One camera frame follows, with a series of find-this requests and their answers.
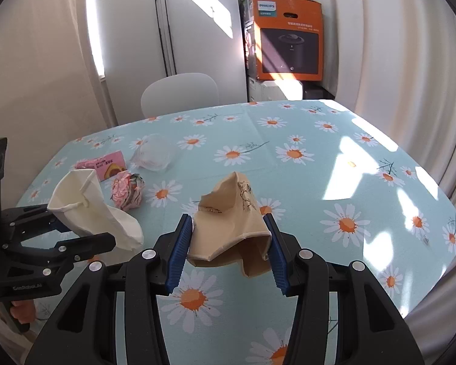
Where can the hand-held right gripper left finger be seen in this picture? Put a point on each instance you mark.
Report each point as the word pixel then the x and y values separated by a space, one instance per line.
pixel 178 251

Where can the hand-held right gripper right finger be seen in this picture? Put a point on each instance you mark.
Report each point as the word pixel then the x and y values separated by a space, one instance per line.
pixel 277 258

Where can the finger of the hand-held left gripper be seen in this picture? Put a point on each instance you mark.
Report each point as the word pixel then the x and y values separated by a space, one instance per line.
pixel 87 245
pixel 30 216

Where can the cream paper bag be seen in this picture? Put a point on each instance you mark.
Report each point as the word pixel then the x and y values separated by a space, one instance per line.
pixel 83 205

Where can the crushed brown paper cup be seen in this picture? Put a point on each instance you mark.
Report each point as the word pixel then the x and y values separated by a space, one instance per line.
pixel 228 228

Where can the person's right hand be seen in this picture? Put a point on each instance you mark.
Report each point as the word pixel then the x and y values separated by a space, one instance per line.
pixel 22 310

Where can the crumpled pink floral wrapper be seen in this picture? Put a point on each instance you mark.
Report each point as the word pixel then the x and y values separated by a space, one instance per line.
pixel 127 192

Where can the daisy print tablecloth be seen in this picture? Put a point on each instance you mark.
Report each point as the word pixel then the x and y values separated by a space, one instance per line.
pixel 307 182

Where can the pink snack packet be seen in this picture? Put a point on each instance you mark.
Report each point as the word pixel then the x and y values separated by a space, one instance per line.
pixel 106 165

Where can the crumpled clear plastic bag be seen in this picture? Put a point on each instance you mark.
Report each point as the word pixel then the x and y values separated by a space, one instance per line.
pixel 154 156

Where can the white chair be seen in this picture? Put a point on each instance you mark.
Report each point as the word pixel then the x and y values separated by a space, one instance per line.
pixel 178 93

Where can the white storage box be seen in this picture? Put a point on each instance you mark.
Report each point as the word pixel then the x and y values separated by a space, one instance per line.
pixel 273 89

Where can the small black box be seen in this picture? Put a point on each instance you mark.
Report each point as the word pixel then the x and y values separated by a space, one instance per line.
pixel 317 93

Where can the white cabinet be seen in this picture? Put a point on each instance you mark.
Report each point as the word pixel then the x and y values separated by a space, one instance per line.
pixel 197 45

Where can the black printed box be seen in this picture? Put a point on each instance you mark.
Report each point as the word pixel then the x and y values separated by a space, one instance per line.
pixel 249 45

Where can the white curtain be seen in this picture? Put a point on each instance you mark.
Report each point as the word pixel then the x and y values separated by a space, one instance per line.
pixel 402 64

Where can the orange appliance box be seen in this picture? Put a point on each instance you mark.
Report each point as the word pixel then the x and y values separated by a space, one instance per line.
pixel 288 19

